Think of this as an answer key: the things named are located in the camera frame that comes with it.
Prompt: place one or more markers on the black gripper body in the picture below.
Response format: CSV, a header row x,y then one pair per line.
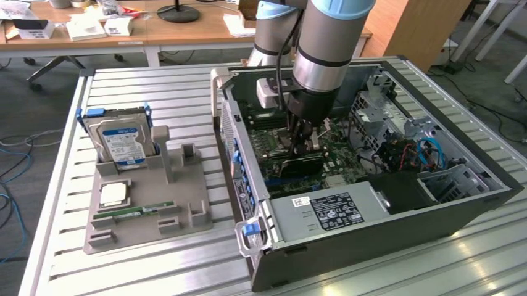
x,y
313,105

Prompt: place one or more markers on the black graphics card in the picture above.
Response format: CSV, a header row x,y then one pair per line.
x,y
302,166

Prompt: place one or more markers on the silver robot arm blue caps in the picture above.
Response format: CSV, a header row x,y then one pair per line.
x,y
325,43

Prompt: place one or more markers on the CPU socket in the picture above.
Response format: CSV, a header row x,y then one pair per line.
x,y
284,140

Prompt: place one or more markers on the metal socket cover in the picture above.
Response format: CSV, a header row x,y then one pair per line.
x,y
325,129

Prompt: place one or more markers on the black RAM stick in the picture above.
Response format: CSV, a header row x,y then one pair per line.
x,y
276,158

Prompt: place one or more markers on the silver chipset heatsink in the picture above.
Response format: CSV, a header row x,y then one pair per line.
x,y
337,182

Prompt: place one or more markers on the blue expansion slot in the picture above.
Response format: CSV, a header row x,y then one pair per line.
x,y
274,180

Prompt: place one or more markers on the metal drive cage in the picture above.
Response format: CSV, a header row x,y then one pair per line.
x,y
380,123

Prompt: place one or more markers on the grey power supply unit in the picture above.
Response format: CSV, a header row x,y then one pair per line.
x,y
297,216

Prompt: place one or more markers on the white paper stack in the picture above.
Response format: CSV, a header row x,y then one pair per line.
x,y
240,27

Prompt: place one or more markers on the blue case latch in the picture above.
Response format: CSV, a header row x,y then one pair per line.
x,y
250,230

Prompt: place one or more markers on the brown cardboard box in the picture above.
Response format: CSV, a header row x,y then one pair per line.
x,y
248,9

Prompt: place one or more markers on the black open PC case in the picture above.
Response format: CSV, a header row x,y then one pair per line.
x,y
370,240

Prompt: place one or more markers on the wooden office desk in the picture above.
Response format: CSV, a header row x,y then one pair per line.
x,y
50,44
198,34

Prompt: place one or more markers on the wooden cabinet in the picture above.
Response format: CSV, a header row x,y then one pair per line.
x,y
425,27

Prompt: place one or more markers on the white box red button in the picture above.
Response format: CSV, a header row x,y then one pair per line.
x,y
448,50

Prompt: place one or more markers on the metal disk bay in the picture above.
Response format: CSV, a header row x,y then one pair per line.
x,y
453,185

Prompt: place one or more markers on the hard disk blue carrier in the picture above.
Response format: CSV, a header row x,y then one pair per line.
x,y
119,138

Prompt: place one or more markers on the black round lamp base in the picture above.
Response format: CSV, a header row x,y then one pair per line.
x,y
179,14

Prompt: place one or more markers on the green RAM stick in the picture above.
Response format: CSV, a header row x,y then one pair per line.
x,y
131,211

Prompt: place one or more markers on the grey parts rack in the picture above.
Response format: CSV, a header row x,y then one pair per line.
x,y
145,228

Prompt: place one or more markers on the silver CPU chip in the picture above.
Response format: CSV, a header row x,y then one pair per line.
x,y
113,195

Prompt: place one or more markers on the white labelled box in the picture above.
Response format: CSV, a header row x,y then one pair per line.
x,y
119,27

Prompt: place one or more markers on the white open box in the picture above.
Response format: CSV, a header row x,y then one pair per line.
x,y
85,31

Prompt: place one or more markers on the black castor desk leg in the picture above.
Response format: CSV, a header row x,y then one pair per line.
x,y
54,66

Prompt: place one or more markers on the tape roll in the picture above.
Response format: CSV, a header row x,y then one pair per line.
x,y
78,3

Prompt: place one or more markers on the grey cup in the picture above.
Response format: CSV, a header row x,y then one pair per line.
x,y
59,3

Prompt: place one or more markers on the black and white box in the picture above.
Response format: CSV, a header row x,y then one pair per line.
x,y
35,29

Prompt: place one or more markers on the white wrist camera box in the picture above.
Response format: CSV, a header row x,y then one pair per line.
x,y
266,94

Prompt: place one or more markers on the white table frame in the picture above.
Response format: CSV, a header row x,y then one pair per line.
x,y
490,27

